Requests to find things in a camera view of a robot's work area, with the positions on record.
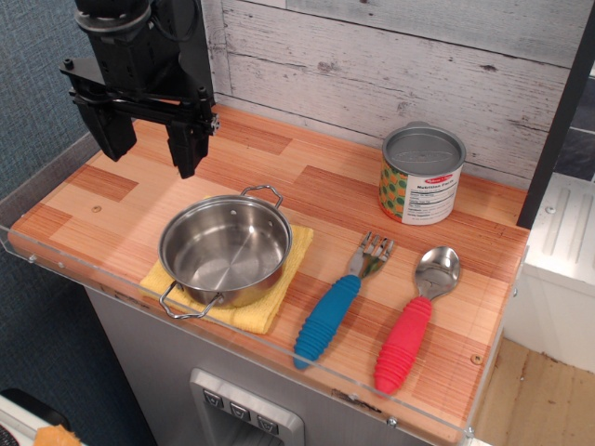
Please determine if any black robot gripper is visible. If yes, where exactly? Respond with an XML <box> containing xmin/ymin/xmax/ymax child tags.
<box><xmin>59</xmin><ymin>12</ymin><xmax>218</xmax><ymax>179</ymax></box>

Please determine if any blue handled fork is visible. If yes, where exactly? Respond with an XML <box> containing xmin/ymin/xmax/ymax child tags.
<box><xmin>294</xmin><ymin>231</ymin><xmax>395</xmax><ymax>370</ymax></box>

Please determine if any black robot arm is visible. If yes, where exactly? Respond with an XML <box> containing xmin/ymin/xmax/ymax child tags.
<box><xmin>60</xmin><ymin>1</ymin><xmax>218</xmax><ymax>178</ymax></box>

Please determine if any stainless steel pot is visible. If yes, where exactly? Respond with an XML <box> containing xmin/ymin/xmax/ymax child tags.
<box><xmin>158</xmin><ymin>185</ymin><xmax>293</xmax><ymax>319</ymax></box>

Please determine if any yellow folded cloth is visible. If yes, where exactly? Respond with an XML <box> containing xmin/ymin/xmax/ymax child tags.
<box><xmin>140</xmin><ymin>225</ymin><xmax>314</xmax><ymax>335</ymax></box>

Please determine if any grey toy kitchen cabinet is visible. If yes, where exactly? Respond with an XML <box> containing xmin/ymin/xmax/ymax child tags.
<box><xmin>86</xmin><ymin>289</ymin><xmax>424</xmax><ymax>445</ymax></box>

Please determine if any toy food can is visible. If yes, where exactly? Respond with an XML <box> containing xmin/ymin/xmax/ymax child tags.
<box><xmin>378</xmin><ymin>122</ymin><xmax>467</xmax><ymax>226</ymax></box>

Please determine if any silver dispenser button panel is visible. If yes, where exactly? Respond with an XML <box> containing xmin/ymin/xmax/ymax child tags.
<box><xmin>190</xmin><ymin>368</ymin><xmax>306</xmax><ymax>446</ymax></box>

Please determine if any orange object at corner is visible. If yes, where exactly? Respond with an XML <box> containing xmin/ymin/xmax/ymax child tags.
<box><xmin>33</xmin><ymin>425</ymin><xmax>83</xmax><ymax>446</ymax></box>

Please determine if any white side cabinet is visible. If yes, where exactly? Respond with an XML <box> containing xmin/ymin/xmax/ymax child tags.
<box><xmin>503</xmin><ymin>174</ymin><xmax>594</xmax><ymax>372</ymax></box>

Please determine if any clear acrylic guard rail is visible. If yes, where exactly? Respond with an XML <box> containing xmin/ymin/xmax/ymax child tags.
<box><xmin>1</xmin><ymin>123</ymin><xmax>528</xmax><ymax>445</ymax></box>

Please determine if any red handled spoon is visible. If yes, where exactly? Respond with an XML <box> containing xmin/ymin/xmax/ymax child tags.
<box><xmin>374</xmin><ymin>246</ymin><xmax>460</xmax><ymax>395</ymax></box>

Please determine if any dark grey right post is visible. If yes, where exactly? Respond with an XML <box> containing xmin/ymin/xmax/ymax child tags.
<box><xmin>517</xmin><ymin>0</ymin><xmax>595</xmax><ymax>230</ymax></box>

